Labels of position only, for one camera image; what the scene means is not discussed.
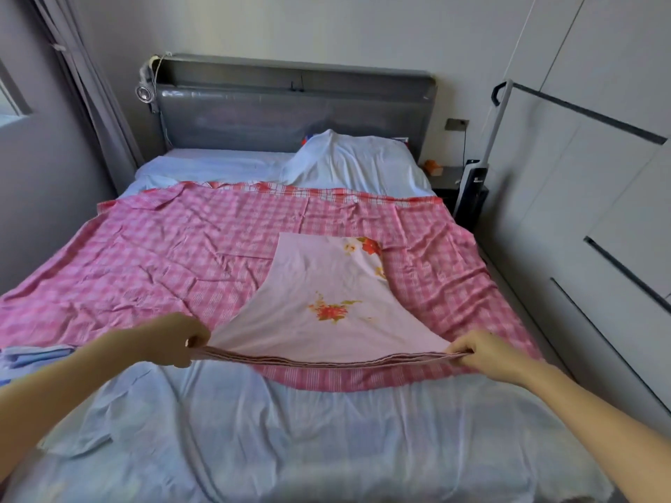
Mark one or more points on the person's left forearm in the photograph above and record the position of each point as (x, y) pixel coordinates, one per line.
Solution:
(58, 398)

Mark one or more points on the small orange object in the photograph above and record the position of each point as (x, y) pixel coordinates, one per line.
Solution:
(431, 166)

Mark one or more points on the grey padded headboard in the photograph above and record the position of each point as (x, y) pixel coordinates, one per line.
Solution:
(294, 110)

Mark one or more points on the clip-on bed lamp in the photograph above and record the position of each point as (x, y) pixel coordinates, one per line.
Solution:
(147, 87)

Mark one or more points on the person's left hand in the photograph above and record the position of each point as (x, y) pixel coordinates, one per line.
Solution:
(168, 340)

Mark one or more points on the white wardrobe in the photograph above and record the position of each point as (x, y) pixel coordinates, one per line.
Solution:
(608, 57)

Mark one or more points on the dark nightstand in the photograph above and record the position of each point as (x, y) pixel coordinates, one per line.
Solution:
(446, 188)

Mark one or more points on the red blue cloth item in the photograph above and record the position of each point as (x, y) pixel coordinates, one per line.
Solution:
(307, 139)

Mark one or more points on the person's right forearm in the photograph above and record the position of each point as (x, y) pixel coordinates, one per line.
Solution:
(608, 435)

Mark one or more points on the white pillow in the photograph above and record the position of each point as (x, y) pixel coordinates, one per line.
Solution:
(362, 162)

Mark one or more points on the white bed sheet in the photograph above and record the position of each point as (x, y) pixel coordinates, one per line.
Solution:
(315, 445)

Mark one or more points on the white framed window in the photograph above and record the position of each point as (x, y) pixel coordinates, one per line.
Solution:
(13, 99)

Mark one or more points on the pink gingham sheet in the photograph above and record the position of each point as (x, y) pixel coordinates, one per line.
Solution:
(157, 246)

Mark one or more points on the dark wall socket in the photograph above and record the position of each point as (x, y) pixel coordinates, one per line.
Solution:
(457, 124)

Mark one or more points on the grey curtain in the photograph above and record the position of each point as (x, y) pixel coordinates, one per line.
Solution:
(89, 89)

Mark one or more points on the person's right hand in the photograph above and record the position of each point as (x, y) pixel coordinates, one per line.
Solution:
(493, 356)

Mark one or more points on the black white standing device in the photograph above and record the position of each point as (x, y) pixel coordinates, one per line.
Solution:
(472, 199)

